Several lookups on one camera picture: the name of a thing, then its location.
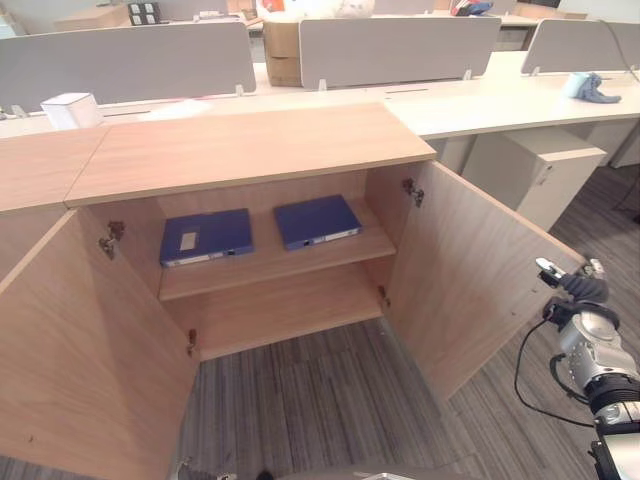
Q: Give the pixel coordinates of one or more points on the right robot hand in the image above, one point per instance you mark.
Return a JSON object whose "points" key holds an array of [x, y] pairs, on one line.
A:
{"points": [[585, 287]]}

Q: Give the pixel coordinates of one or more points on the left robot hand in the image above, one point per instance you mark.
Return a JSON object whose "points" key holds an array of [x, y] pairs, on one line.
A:
{"points": [[184, 466]]}

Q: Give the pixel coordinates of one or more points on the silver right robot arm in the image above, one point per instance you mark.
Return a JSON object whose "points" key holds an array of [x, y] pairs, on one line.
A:
{"points": [[597, 350]]}

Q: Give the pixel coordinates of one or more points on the wooden right cabinet door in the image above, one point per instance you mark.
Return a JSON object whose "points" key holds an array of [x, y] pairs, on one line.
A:
{"points": [[465, 270]]}

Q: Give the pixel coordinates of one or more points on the wooden cabinet door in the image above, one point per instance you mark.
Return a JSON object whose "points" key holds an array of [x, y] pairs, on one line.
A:
{"points": [[465, 270], [75, 350]]}

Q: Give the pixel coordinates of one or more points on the metal cabinet door hinge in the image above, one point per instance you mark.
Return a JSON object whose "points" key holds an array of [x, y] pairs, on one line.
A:
{"points": [[191, 342], [112, 239], [414, 192], [383, 296]]}

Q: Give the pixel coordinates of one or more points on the wooden left cabinet door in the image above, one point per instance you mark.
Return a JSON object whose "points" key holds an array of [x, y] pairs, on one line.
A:
{"points": [[75, 350]]}

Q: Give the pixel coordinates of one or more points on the white office desk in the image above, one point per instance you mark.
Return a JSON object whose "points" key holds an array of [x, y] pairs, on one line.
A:
{"points": [[500, 105], [210, 102]]}

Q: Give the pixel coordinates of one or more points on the wooden cabinet shelf board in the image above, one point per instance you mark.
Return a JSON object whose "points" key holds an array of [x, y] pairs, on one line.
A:
{"points": [[280, 272]]}

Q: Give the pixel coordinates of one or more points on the blue folder with grey label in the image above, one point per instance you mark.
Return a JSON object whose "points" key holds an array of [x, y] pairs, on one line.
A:
{"points": [[220, 232]]}

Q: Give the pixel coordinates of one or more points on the plain blue folder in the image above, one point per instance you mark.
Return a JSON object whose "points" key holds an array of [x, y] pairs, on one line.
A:
{"points": [[315, 217]]}

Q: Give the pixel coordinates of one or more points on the wooden office cabinet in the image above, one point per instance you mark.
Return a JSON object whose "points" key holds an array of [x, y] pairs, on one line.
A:
{"points": [[240, 145]]}

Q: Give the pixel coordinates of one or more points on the neighbouring wooden cabinet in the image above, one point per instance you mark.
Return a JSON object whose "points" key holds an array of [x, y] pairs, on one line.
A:
{"points": [[40, 165]]}

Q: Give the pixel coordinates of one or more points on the low wooden background cabinet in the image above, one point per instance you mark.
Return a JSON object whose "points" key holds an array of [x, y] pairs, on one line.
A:
{"points": [[92, 17]]}

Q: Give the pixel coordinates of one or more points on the light blue cloth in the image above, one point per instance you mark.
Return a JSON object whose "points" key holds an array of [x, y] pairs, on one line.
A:
{"points": [[587, 87]]}

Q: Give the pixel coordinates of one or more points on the silver robot torso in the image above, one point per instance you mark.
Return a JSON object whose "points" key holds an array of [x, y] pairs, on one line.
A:
{"points": [[400, 476]]}

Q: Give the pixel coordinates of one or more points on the red and blue items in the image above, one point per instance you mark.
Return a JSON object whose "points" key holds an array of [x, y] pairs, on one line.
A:
{"points": [[470, 7]]}

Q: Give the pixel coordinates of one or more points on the white square box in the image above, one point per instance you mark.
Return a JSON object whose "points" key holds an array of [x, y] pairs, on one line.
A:
{"points": [[72, 111]]}

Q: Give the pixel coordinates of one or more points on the brown cardboard box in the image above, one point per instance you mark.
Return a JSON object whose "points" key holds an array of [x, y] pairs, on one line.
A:
{"points": [[281, 52]]}

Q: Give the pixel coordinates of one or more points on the long grey desk partition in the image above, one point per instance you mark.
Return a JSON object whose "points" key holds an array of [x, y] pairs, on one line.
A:
{"points": [[125, 62]]}

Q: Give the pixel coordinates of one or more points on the orange and white bag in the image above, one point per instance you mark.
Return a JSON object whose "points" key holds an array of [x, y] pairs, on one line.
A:
{"points": [[277, 9]]}

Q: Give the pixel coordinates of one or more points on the black socket box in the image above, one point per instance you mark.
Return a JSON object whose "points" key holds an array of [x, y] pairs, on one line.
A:
{"points": [[143, 13]]}

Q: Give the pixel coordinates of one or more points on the white drawer pedestal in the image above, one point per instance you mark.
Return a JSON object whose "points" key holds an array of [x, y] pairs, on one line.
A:
{"points": [[540, 175]]}

